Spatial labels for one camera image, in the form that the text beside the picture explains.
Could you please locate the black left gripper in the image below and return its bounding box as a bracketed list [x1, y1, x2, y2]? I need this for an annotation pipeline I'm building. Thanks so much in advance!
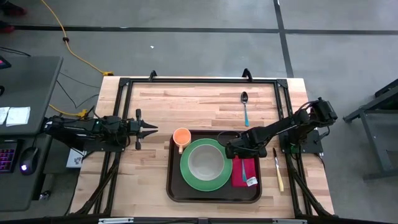
[126, 108, 159, 151]

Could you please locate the green plate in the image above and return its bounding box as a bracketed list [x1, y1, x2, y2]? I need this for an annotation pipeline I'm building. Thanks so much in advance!
[179, 138, 233, 192]

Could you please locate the person's foot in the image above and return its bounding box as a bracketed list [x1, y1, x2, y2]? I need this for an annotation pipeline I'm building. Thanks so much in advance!
[0, 21, 16, 34]
[0, 1, 27, 16]

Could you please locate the black metal side table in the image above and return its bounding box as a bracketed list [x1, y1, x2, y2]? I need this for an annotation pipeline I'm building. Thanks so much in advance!
[343, 79, 398, 180]

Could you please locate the black right camera cable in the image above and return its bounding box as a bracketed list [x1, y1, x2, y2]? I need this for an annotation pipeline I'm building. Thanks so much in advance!
[216, 130, 242, 147]

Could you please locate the yellow cable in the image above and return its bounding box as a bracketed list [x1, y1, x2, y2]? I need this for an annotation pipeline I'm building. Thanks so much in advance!
[49, 104, 90, 119]
[40, 0, 115, 77]

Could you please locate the white bowl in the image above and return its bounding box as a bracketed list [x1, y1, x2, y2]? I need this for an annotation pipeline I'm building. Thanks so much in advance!
[187, 144, 225, 182]

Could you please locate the peach ribbed mug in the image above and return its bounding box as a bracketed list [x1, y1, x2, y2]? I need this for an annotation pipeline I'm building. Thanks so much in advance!
[172, 127, 192, 155]

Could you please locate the grey desk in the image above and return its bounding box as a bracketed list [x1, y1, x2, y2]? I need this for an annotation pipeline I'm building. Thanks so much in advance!
[0, 55, 64, 212]

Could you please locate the knife with yellow handle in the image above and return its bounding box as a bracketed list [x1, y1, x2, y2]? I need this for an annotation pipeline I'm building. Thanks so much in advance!
[272, 147, 285, 193]

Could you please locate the backlit black keyboard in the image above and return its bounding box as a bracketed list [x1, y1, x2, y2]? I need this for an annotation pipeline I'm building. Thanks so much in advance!
[0, 139, 18, 174]

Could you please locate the spoon with blue handle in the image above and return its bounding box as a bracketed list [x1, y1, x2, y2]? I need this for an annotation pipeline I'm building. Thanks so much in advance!
[240, 91, 251, 128]

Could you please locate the black aluminium table frame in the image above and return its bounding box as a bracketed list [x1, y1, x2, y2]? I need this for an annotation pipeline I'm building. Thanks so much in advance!
[67, 68, 335, 224]

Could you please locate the red napkin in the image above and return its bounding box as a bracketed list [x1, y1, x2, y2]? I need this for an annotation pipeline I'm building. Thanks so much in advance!
[231, 155, 258, 188]

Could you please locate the black computer mouse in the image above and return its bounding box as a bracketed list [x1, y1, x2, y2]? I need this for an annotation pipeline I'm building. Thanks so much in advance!
[19, 146, 40, 176]

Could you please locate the white printed card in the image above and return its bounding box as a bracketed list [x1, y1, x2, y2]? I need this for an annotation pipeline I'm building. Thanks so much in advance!
[66, 148, 84, 169]

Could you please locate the white paper sheet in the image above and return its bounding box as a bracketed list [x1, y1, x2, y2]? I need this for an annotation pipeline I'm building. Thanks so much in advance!
[6, 106, 31, 127]

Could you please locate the black floor cable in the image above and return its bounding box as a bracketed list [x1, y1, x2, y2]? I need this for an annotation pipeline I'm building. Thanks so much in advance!
[57, 72, 100, 110]

